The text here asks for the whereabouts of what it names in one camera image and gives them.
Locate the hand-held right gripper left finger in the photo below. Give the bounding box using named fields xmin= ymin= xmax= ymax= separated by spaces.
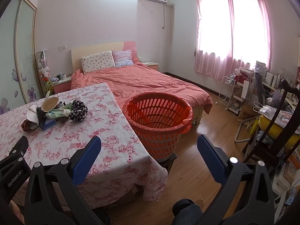
xmin=24 ymin=135 xmax=110 ymax=225

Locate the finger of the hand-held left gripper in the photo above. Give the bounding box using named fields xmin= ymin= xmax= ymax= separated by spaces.
xmin=0 ymin=135 xmax=29 ymax=163

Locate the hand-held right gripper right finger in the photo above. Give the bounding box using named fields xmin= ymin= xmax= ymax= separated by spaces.
xmin=196 ymin=134 xmax=276 ymax=225

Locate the orange plastic bag liner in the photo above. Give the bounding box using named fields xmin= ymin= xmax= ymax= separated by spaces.
xmin=122 ymin=92 xmax=193 ymax=135

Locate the black non-slip mat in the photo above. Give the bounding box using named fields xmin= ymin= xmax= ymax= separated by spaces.
xmin=36 ymin=107 xmax=51 ymax=128

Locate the blue tissue pack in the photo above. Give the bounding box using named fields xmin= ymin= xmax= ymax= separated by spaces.
xmin=40 ymin=118 xmax=57 ymax=131

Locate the black floral cloth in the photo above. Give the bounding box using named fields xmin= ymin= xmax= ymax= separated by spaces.
xmin=69 ymin=100 xmax=89 ymax=123

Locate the green sock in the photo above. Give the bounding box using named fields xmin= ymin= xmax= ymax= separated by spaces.
xmin=46 ymin=104 xmax=72 ymax=121

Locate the orange plastic laundry basket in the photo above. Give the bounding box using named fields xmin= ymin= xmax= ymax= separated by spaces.
xmin=122 ymin=92 xmax=193 ymax=158

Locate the pink floral tablecloth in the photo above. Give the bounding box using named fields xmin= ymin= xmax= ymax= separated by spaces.
xmin=0 ymin=82 xmax=169 ymax=210

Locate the dark wooden stool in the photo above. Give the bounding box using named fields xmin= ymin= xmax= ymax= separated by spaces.
xmin=156 ymin=152 xmax=178 ymax=181

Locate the brown paper bag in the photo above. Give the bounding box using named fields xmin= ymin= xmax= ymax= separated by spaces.
xmin=237 ymin=103 xmax=257 ymax=123

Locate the person's jeans leg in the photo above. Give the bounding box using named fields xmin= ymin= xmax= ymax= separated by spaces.
xmin=172 ymin=199 xmax=204 ymax=225

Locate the dark wooden chair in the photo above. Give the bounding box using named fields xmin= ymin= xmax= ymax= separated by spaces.
xmin=242 ymin=79 xmax=300 ymax=169

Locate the yellow container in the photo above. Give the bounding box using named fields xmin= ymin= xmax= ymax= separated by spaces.
xmin=258 ymin=116 xmax=300 ymax=147

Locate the white paper bag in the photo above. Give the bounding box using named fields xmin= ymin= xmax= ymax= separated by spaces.
xmin=241 ymin=80 xmax=255 ymax=100

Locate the pink nightstand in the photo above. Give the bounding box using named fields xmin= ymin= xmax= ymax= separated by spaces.
xmin=52 ymin=75 xmax=72 ymax=95
xmin=141 ymin=61 xmax=159 ymax=71

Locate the grey office chair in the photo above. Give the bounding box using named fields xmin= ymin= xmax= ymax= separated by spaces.
xmin=253 ymin=71 xmax=266 ymax=108

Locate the hanging plush toy organizer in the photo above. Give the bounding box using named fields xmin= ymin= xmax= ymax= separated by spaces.
xmin=36 ymin=49 xmax=52 ymax=96

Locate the flower printed sliding wardrobe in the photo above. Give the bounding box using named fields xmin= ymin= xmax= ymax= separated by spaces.
xmin=0 ymin=0 xmax=45 ymax=115

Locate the floral print pillow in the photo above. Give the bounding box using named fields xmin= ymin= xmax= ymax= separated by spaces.
xmin=81 ymin=51 xmax=116 ymax=74

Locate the coral bed duvet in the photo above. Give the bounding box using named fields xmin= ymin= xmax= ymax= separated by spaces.
xmin=70 ymin=60 xmax=213 ymax=115

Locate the pink striped pillow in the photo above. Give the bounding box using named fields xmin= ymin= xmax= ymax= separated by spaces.
xmin=112 ymin=49 xmax=134 ymax=67

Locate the beige pink headboard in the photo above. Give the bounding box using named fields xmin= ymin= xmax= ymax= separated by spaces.
xmin=71 ymin=41 xmax=137 ymax=73

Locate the pink curtain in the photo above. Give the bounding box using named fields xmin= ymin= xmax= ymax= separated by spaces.
xmin=194 ymin=0 xmax=235 ymax=80
xmin=228 ymin=0 xmax=272 ymax=81

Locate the wooden bed frame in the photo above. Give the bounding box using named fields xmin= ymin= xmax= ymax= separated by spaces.
xmin=187 ymin=103 xmax=207 ymax=125

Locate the white wire trolley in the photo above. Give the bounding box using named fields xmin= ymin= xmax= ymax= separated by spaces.
xmin=218 ymin=76 xmax=236 ymax=110

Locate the white handled bag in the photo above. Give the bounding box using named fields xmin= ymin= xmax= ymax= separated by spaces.
xmin=253 ymin=101 xmax=278 ymax=116

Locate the white picture frame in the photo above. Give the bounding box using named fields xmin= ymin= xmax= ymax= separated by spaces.
xmin=255 ymin=60 xmax=267 ymax=74

